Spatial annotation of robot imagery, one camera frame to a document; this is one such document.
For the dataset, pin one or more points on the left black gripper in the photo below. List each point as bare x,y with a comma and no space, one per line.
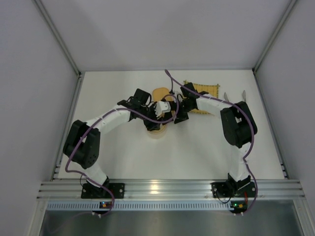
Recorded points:
152,122

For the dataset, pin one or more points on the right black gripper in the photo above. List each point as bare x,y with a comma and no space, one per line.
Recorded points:
179,114

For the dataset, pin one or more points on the orange oval box lid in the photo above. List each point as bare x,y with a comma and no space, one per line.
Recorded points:
159,93

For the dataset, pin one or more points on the metal food tongs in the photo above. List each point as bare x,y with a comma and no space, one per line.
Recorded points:
244,96

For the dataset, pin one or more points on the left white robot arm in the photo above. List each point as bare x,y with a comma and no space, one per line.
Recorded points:
82,145

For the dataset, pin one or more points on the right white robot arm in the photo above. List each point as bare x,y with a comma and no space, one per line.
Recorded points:
239,129

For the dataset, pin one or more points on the bamboo mat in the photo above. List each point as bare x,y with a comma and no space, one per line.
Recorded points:
213,90

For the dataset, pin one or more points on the round steel bowl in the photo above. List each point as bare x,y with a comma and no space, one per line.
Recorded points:
157,134

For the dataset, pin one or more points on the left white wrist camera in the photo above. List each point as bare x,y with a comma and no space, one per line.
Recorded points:
162,107

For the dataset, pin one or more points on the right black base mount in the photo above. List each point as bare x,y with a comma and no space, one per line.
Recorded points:
221,190

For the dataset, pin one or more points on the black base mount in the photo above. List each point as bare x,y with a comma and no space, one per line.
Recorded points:
221,190
118,190

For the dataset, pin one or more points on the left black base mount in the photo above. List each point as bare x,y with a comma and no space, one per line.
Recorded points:
118,190

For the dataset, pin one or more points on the aluminium rail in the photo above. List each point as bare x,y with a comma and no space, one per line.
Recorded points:
160,190

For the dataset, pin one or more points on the perforated cable tray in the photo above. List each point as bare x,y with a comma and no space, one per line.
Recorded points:
141,205

